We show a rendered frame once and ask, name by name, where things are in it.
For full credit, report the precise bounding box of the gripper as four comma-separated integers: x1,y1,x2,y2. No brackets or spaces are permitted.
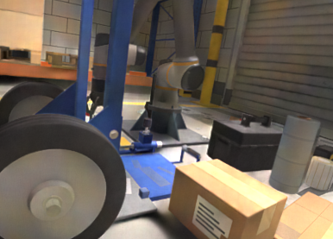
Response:
90,78,105,99

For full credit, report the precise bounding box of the black spring pin knob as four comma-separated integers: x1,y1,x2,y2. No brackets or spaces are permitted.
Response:
142,116,154,135

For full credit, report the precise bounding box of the large black hand truck wheel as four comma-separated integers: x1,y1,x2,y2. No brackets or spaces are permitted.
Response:
0,80,65,128
0,113,128,239

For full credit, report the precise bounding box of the blue crossbar white end cap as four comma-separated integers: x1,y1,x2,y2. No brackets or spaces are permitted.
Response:
129,140,164,152

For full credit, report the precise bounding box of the blue nose extension loop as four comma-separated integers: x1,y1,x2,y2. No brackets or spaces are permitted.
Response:
171,144,202,165

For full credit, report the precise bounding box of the black pump case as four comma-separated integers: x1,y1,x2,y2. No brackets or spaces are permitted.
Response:
206,113,285,173

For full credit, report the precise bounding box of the flat cardboard sheet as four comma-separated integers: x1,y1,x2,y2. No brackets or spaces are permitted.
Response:
273,191,333,239

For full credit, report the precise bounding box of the wooden pallet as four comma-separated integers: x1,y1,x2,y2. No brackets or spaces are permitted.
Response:
45,50,79,67

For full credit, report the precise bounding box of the blue orange pallet rack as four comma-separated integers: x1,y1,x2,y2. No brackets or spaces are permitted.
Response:
0,0,206,88

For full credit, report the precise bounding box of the dark pallet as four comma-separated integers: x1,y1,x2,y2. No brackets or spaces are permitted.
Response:
0,45,32,61

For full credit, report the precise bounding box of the large tan carton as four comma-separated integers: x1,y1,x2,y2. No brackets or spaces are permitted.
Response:
0,0,46,65

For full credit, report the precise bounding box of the labelled cardboard box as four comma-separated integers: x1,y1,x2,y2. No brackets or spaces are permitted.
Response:
168,158,288,239

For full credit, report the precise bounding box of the grey roller shutter door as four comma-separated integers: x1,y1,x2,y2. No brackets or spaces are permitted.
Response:
229,0,333,140

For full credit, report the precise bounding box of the grey drum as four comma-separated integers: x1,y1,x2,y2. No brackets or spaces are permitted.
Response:
268,114,322,195

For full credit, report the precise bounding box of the black box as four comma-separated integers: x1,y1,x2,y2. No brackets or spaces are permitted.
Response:
312,144,333,160

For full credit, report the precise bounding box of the white ribbed roll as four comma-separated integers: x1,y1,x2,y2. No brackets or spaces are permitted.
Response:
304,155,333,192

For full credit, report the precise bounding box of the blue hand truck frame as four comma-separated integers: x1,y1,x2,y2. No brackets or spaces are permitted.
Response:
36,0,177,202

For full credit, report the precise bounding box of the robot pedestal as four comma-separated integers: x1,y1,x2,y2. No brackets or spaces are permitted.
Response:
122,104,210,147

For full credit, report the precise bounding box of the yellow black bollard post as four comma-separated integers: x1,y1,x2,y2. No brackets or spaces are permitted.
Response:
198,0,230,105

